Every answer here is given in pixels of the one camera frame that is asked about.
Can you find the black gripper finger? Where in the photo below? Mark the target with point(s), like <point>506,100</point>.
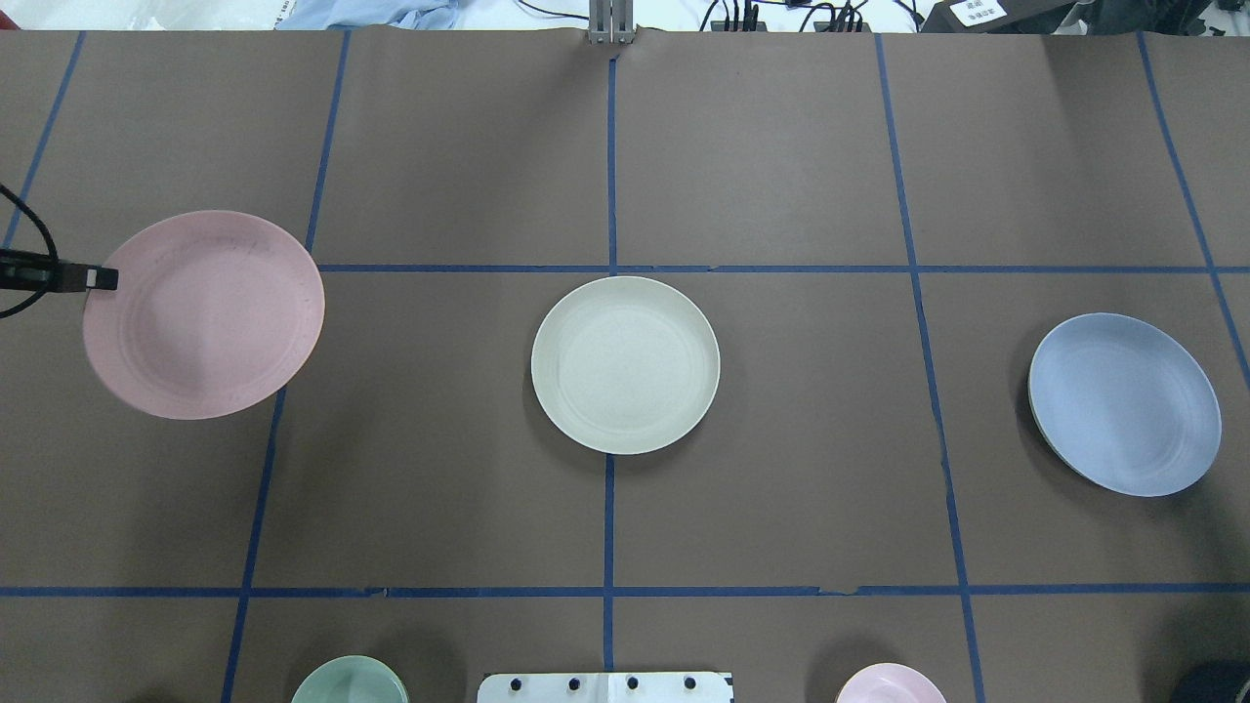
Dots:
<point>34,272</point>

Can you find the pink plate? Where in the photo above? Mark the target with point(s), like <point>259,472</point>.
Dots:
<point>214,311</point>

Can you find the light blue plate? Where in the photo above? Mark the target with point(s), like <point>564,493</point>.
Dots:
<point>1125,405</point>

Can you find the light blue cloth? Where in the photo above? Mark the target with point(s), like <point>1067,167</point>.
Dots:
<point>342,15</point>

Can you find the green bowl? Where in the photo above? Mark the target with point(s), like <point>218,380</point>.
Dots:
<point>355,678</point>

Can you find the cream white plate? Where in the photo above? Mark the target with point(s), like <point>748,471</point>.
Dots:
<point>625,365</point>

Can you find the dark box with label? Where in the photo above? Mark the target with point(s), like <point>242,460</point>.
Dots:
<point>1008,17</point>

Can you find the dark object bottom right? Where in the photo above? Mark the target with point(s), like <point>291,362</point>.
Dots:
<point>1218,681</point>

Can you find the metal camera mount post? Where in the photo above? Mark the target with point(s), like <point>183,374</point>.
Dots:
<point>611,22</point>

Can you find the white metal base plate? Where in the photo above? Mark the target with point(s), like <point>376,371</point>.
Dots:
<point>698,686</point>

